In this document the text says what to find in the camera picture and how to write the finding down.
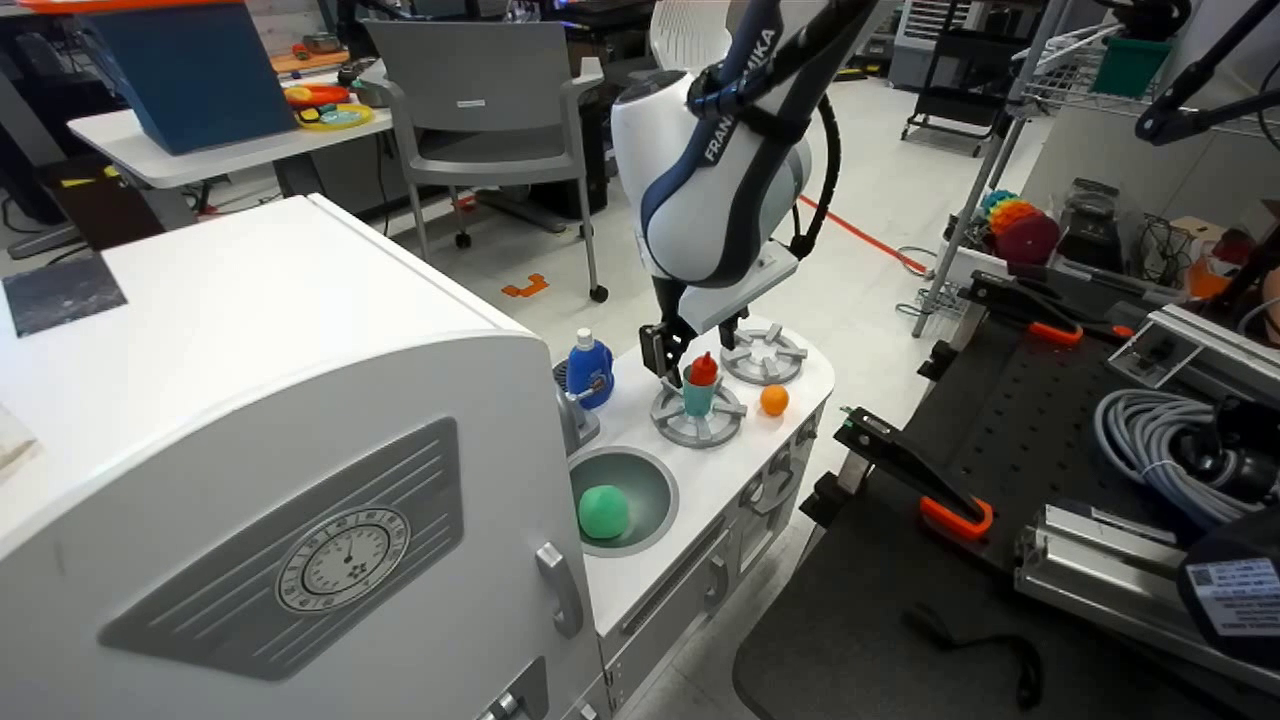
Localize green bin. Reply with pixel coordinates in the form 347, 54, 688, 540
1083, 33, 1180, 102

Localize grey coiled cable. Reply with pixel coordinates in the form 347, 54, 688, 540
1093, 385, 1280, 531

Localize blue toy bottle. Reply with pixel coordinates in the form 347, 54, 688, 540
553, 325, 620, 417

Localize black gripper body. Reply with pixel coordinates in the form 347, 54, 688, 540
649, 270, 732, 357

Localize grey office chair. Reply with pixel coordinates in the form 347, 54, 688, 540
362, 12, 616, 308

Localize orange floor object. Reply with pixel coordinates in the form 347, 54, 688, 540
496, 269, 556, 300

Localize rainbow toy ball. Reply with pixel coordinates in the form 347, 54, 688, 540
975, 187, 1067, 274

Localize grey toy sink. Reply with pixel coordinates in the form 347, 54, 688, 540
564, 441, 685, 560

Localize small black camera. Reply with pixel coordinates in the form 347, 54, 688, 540
1167, 394, 1280, 508

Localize green ball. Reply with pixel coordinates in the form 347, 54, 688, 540
576, 478, 636, 547

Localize aluminium rail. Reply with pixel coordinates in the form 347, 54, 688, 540
1105, 300, 1280, 413
1008, 499, 1280, 700

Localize colourful toys pile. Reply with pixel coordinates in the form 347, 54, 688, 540
280, 78, 382, 137

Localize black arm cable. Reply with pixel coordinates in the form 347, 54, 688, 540
784, 91, 850, 262

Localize grey toy burner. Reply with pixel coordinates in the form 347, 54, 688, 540
649, 376, 752, 451
717, 314, 816, 387

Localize black hex key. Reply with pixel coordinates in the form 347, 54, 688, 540
903, 604, 1048, 710

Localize silver stand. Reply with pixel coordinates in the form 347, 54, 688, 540
909, 114, 1048, 339

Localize white toy kitchen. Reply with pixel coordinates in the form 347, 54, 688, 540
0, 191, 839, 720

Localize black wheeled cart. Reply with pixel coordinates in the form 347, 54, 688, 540
895, 0, 1060, 142

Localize blue box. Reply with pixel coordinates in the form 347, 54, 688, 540
77, 0, 305, 158

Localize white table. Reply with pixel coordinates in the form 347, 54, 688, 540
63, 97, 402, 201

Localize grey toy faucet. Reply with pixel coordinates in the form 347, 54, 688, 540
556, 385, 605, 460

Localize black perforated breadboard table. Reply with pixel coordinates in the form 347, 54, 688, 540
730, 312, 1280, 720

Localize orange black bar clamp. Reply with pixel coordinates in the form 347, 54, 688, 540
798, 403, 1002, 547
956, 269, 1139, 357

